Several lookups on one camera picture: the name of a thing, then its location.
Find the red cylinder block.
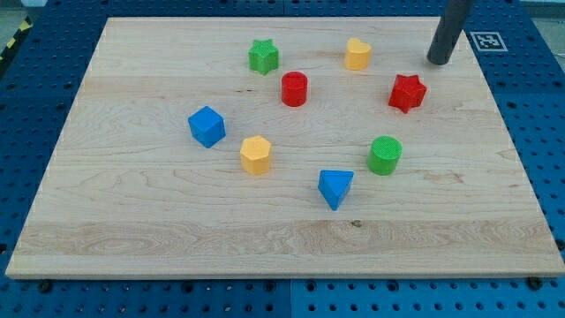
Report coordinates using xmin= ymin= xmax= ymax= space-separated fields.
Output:
xmin=281 ymin=72 xmax=308 ymax=107

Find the light wooden board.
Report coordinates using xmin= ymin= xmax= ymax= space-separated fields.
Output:
xmin=6 ymin=18 xmax=564 ymax=280

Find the green star block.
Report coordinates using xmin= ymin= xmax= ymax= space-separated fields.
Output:
xmin=248 ymin=39 xmax=279 ymax=75

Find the red star block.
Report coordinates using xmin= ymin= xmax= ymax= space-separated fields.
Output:
xmin=388 ymin=74 xmax=427 ymax=114

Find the yellow hexagon block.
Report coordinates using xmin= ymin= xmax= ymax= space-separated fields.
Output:
xmin=240 ymin=135 xmax=271 ymax=176

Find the black yellow hazard tape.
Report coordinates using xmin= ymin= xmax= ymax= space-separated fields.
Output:
xmin=1 ymin=16 xmax=34 ymax=64

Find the green cylinder block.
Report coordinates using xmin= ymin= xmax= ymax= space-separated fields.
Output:
xmin=366 ymin=135 xmax=403 ymax=176

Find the blue triangle block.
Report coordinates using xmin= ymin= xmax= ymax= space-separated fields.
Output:
xmin=318 ymin=170 xmax=354 ymax=211

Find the blue cube block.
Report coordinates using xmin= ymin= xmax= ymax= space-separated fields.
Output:
xmin=187 ymin=106 xmax=226 ymax=148

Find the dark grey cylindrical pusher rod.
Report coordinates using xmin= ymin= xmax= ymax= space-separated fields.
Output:
xmin=426 ymin=0 xmax=475 ymax=65

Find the yellow heart block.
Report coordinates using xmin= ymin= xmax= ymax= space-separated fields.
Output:
xmin=344 ymin=37 xmax=372 ymax=71

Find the white fiducial marker tag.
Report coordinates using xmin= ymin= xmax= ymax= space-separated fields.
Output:
xmin=471 ymin=31 xmax=508 ymax=52

